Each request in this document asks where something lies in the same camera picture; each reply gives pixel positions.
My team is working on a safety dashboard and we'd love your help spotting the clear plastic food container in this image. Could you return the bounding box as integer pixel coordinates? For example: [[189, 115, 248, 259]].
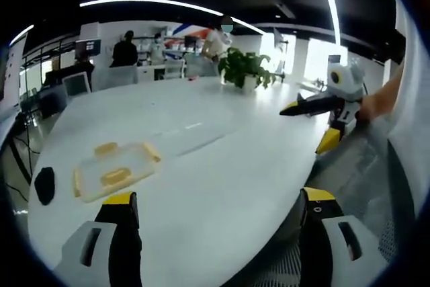
[[73, 141, 162, 204]]

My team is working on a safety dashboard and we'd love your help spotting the long ceiling light strip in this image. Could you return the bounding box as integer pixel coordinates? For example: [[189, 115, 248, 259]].
[[314, 0, 343, 48], [79, 0, 267, 36], [7, 24, 35, 47]]

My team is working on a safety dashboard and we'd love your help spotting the white office chair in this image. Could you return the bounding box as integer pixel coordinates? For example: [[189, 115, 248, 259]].
[[163, 58, 186, 80], [61, 71, 93, 97]]

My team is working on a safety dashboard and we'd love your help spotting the person's white shirt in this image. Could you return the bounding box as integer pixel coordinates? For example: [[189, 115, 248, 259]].
[[368, 0, 430, 207]]

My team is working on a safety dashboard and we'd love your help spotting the person's right hand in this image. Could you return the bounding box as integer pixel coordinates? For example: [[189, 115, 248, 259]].
[[356, 93, 384, 123]]

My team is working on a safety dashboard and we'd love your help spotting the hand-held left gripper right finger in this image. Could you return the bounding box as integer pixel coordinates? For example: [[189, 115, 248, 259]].
[[298, 186, 398, 287]]

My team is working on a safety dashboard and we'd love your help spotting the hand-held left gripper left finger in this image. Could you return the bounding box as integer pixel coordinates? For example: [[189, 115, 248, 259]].
[[53, 192, 144, 287]]

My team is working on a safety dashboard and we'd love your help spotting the black floor cable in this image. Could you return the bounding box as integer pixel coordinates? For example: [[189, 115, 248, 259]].
[[5, 112, 38, 207]]

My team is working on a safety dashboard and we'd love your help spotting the dark computer monitor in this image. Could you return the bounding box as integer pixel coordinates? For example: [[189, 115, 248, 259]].
[[75, 39, 102, 56]]

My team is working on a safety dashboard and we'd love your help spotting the green potted plant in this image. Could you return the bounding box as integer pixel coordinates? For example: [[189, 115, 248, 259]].
[[217, 46, 280, 95]]

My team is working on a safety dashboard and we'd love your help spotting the small black object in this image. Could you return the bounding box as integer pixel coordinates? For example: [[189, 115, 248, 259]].
[[34, 166, 56, 206]]

